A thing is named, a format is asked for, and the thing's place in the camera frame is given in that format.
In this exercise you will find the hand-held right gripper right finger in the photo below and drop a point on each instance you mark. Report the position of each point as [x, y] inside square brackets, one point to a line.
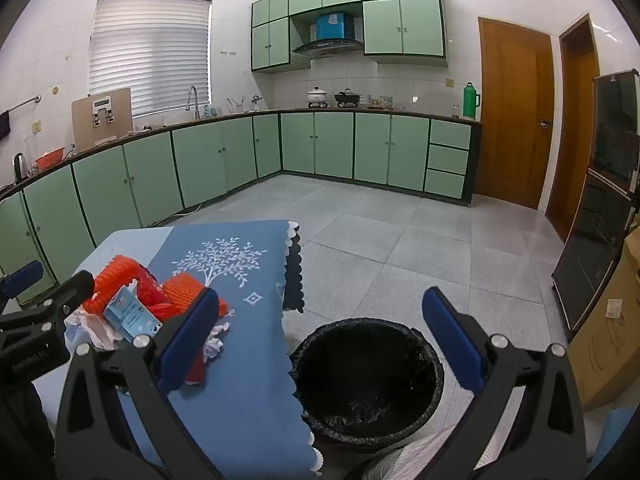
[452, 345]

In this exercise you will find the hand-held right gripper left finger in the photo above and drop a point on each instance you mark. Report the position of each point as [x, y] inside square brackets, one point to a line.
[187, 340]

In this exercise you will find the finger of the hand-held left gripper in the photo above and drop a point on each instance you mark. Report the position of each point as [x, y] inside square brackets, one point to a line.
[75, 290]
[20, 278]

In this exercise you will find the white tissue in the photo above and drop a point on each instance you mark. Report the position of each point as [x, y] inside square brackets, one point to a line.
[217, 330]
[95, 327]

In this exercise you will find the black-lined trash bin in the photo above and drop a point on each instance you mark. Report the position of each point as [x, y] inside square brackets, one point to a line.
[365, 375]

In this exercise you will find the red gold-printed wrapper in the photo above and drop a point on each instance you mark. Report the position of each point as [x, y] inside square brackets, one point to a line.
[196, 367]

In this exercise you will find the ribbed orange foam net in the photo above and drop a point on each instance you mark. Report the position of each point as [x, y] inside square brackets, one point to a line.
[112, 280]

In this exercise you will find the flat orange foam net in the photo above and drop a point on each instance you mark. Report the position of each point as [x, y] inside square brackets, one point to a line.
[187, 290]

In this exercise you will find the red crinkled wrapper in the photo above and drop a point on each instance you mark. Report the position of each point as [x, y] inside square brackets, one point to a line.
[152, 295]

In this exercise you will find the light blue packet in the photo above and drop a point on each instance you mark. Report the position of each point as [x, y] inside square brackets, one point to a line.
[132, 317]

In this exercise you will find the blue tree-print tablecloth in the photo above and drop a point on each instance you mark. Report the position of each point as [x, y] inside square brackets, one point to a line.
[250, 360]

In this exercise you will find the black kettle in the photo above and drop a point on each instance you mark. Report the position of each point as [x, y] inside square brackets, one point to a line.
[18, 167]

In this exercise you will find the red plastic basket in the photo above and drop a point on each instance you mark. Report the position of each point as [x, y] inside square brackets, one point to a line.
[49, 158]

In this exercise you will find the grey striped cloth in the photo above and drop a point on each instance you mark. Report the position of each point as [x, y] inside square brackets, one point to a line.
[400, 460]

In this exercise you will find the dark hanging cloth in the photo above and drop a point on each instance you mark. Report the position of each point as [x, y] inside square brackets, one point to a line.
[4, 124]

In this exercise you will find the large cardboard box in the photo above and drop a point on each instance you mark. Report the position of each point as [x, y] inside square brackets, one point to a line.
[610, 350]

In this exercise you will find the black glass-door cabinet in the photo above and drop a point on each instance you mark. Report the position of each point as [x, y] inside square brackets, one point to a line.
[595, 240]

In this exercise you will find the green lower kitchen cabinets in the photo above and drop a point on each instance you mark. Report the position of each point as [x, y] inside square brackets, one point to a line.
[200, 160]

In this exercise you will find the green kitchen cabinets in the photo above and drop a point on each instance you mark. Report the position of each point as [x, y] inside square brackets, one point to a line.
[200, 160]
[400, 25]

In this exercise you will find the metal kitchen faucet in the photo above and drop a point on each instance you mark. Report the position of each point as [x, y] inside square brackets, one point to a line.
[192, 102]

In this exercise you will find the open wooden door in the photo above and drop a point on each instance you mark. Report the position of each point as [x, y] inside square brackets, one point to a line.
[575, 135]

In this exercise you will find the green thermos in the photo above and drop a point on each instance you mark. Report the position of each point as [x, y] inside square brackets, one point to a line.
[470, 102]

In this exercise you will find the closed wooden door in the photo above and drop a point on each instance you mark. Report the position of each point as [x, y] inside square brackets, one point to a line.
[515, 110]

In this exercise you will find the white window blind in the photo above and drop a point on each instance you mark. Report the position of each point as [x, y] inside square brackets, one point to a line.
[150, 55]

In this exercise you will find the glass bowls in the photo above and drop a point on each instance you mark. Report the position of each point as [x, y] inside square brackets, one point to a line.
[377, 102]

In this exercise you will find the black wok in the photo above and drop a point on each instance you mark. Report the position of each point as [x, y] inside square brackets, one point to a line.
[346, 97]

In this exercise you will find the white cooking pot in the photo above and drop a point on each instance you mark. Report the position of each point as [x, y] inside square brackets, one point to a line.
[317, 96]

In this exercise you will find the black range hood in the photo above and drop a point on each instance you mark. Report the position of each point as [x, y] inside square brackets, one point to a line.
[327, 46]

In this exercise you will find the green upper kitchen cabinets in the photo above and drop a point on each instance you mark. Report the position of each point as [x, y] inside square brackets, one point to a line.
[400, 25]

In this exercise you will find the blue box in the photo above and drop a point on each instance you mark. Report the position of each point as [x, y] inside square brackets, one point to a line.
[333, 25]

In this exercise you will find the metal towel rail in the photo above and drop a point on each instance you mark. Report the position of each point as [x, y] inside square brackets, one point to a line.
[22, 102]

